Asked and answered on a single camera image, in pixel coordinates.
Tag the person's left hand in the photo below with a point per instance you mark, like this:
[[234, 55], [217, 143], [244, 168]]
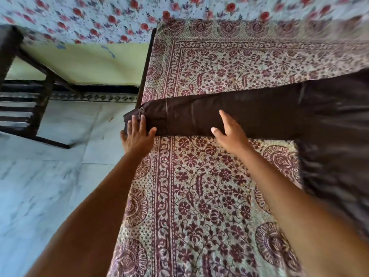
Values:
[[137, 139]]

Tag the person's right hand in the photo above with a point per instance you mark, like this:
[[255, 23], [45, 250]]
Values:
[[230, 136]]

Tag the dark brown shirt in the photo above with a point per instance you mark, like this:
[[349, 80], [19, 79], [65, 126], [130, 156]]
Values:
[[259, 112]]

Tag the bed with maroon patterned cover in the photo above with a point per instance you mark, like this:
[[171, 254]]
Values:
[[201, 199]]

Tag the person's right forearm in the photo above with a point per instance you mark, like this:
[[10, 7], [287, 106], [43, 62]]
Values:
[[302, 222]]

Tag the person's left forearm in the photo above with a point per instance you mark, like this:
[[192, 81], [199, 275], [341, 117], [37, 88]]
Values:
[[92, 219]]

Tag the dark wooden chair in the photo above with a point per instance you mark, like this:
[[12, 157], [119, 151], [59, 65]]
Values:
[[26, 98]]

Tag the red rose floral sheet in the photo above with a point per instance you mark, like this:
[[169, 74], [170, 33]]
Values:
[[86, 17]]

